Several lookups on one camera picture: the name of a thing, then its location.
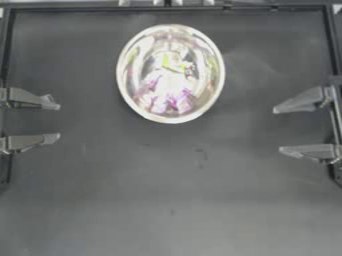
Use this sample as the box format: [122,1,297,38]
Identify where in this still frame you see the red white black candy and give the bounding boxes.
[182,63,198,80]

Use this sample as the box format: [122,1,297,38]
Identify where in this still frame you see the black table frame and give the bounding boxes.
[0,2,342,88]

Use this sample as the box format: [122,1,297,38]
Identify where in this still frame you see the steel bowl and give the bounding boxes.
[114,23,227,125]

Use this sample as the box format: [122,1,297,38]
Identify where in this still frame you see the green candy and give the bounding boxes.
[158,54,186,74]

